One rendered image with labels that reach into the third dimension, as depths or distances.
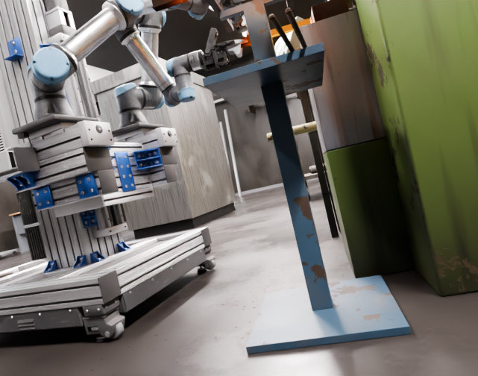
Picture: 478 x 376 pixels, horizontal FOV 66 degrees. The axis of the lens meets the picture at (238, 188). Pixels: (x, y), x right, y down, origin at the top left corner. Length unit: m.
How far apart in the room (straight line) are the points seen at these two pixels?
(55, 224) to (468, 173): 1.61
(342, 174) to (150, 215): 3.58
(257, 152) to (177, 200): 6.24
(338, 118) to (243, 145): 9.28
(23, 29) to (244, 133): 8.95
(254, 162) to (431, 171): 9.48
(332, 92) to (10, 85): 1.44
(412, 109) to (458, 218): 0.32
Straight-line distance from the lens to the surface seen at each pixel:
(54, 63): 1.49
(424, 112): 1.12
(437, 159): 1.12
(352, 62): 1.39
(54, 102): 1.59
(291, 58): 0.93
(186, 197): 4.38
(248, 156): 10.53
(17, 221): 8.80
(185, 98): 1.64
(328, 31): 1.41
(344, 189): 1.35
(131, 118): 1.95
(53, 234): 1.90
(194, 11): 1.78
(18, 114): 1.99
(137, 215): 4.78
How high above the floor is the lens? 0.44
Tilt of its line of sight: 1 degrees down
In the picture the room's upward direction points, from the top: 13 degrees counter-clockwise
